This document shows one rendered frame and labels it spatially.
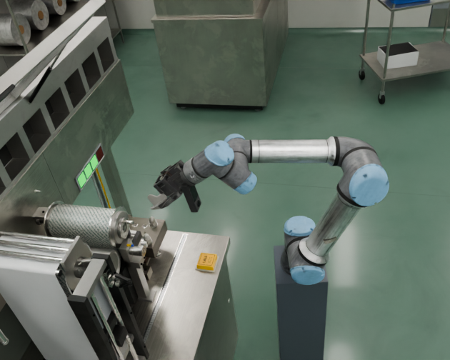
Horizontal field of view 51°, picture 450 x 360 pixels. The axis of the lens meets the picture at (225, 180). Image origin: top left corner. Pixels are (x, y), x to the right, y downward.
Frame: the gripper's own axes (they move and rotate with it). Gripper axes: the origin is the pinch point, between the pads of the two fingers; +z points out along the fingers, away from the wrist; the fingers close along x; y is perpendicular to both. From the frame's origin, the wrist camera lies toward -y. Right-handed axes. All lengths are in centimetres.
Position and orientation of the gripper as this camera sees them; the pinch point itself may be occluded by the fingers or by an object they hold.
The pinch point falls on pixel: (157, 203)
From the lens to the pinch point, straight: 157.4
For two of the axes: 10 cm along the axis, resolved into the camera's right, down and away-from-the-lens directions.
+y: -7.0, -6.3, -3.5
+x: -2.2, 6.5, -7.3
